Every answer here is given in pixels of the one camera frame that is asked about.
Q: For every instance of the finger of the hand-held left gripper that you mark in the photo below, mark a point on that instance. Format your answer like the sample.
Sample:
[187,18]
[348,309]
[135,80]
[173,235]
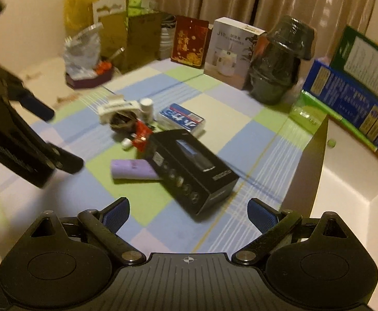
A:
[67,163]
[39,108]

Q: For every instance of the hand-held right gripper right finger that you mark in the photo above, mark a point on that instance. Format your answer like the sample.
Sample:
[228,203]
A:
[260,215]

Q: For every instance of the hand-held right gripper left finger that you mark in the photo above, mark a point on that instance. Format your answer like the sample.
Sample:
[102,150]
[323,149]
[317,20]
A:
[116,215]

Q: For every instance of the purple packet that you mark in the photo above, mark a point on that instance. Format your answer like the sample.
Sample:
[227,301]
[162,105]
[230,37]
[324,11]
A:
[132,170]

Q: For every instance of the small white tube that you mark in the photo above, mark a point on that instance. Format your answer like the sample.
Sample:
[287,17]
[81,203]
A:
[127,143]

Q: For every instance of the red snack packet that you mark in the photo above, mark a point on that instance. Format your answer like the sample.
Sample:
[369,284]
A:
[142,136]

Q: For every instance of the black product box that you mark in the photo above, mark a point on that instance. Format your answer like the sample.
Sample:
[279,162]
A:
[192,168]

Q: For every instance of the brown cardboard box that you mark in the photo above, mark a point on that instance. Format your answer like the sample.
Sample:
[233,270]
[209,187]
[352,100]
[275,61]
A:
[344,175]

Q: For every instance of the checked cloth desktop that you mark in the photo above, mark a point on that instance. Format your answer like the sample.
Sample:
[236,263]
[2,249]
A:
[257,136]

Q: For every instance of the dark purple tray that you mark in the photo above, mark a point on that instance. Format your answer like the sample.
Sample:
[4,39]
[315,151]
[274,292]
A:
[85,82]

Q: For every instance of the silver foil bag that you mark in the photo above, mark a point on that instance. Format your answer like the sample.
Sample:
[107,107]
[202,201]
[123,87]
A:
[82,51]

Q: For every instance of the orange red snacks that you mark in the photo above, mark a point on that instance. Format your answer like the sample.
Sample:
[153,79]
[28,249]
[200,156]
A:
[104,68]

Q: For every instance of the small white bottle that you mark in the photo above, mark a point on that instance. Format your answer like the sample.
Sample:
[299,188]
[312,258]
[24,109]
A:
[146,107]

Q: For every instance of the small green piece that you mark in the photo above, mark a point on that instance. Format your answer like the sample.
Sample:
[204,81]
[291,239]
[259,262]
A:
[332,143]

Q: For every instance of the white gold gift bag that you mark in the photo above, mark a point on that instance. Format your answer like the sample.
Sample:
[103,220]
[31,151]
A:
[111,29]

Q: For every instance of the green tissue pack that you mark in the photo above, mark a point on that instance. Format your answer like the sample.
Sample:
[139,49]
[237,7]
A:
[305,113]

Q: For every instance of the yellow plastic bag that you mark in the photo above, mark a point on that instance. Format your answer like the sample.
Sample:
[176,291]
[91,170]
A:
[82,3]

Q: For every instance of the blue tissue pack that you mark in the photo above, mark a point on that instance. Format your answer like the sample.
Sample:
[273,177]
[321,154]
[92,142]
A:
[182,118]

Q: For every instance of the green brown paper bag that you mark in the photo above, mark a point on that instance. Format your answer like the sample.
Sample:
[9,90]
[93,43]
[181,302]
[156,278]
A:
[143,35]

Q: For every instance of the blue printed box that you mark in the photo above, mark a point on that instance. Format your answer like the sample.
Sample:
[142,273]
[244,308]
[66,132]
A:
[338,94]

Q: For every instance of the striped bag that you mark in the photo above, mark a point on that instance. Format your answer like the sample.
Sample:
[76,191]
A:
[166,39]

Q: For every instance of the dark plastic-wrapped object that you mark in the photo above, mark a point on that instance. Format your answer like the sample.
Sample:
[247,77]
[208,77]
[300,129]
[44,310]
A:
[279,58]

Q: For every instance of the red gold box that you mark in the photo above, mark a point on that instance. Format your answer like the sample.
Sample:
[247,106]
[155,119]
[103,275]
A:
[189,42]

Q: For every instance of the white appliance box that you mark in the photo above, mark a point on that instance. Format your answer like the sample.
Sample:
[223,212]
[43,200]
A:
[231,51]

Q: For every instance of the green printed box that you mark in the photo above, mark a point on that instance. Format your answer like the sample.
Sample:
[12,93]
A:
[343,50]

